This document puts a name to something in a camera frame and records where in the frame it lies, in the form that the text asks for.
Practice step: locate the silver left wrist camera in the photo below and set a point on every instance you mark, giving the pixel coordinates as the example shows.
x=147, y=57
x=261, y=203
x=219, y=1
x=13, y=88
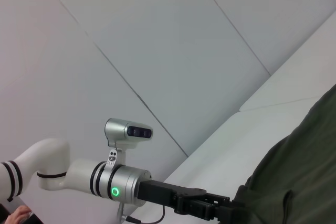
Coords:
x=118, y=129

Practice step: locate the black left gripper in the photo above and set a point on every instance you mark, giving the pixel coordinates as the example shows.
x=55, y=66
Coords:
x=155, y=191

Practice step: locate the dark green FREE! t-shirt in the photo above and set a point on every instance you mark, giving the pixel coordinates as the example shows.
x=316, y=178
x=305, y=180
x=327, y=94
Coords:
x=302, y=169

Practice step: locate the person's hand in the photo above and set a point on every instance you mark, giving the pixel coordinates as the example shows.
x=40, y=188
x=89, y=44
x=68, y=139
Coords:
x=15, y=214

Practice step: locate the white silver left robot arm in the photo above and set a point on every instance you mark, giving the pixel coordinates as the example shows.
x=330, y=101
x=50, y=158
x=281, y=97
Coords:
x=78, y=174

